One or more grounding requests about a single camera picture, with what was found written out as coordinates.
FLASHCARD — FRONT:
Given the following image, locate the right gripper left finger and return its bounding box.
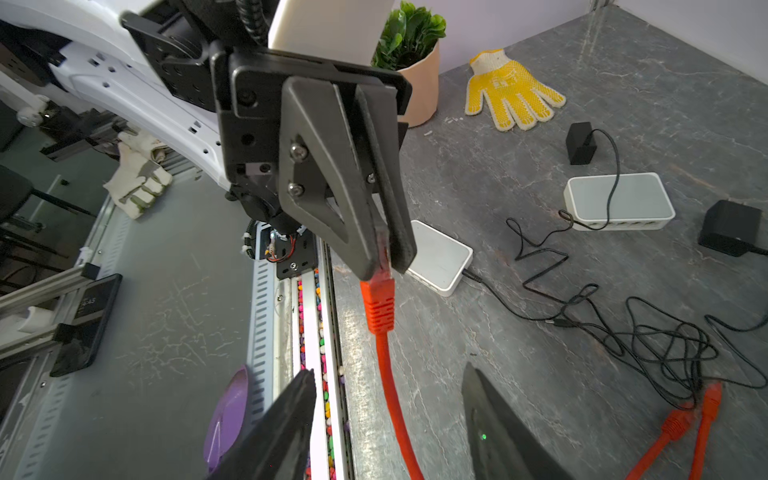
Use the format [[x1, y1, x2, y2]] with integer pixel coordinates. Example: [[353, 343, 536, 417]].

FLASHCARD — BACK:
[[208, 370, 316, 479]]

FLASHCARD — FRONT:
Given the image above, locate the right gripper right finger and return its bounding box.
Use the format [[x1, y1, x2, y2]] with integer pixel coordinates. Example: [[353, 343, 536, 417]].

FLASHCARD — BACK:
[[462, 363, 572, 480]]

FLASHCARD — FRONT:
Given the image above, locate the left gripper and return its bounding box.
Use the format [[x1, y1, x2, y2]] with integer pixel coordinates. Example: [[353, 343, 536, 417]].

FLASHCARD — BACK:
[[119, 1, 417, 281]]

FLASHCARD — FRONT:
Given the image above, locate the red ethernet cable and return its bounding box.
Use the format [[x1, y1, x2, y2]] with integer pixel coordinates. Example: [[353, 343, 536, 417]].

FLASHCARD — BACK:
[[358, 233, 427, 480], [623, 380, 724, 480]]

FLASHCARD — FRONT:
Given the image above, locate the black power adapter with cable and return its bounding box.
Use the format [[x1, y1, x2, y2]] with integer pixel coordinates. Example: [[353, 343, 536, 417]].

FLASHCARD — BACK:
[[460, 121, 721, 409]]

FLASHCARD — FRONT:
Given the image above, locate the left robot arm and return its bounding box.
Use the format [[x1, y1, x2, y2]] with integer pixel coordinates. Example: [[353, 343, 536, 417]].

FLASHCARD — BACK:
[[1, 1, 417, 281]]

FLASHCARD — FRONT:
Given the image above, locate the purple object at bottom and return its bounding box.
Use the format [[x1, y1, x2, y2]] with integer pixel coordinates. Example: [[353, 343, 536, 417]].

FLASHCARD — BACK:
[[203, 365, 249, 473]]

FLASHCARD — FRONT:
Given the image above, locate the potted green plant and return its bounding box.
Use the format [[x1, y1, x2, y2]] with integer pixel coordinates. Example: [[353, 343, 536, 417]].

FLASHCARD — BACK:
[[372, 1, 446, 128]]

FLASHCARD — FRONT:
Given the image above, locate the yellow work glove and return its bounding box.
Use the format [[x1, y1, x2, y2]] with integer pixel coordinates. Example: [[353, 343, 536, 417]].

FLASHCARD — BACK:
[[465, 49, 566, 132]]

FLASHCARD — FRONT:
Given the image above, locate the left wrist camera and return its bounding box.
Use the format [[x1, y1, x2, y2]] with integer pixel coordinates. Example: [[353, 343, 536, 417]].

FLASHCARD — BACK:
[[268, 0, 394, 66]]

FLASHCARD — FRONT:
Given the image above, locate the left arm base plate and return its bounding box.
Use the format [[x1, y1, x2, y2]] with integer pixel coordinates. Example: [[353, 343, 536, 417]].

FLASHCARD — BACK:
[[241, 220, 319, 280]]

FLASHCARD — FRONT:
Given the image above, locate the black phone on frame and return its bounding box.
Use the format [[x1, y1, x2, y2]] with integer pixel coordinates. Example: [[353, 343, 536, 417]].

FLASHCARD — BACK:
[[49, 274, 123, 378]]

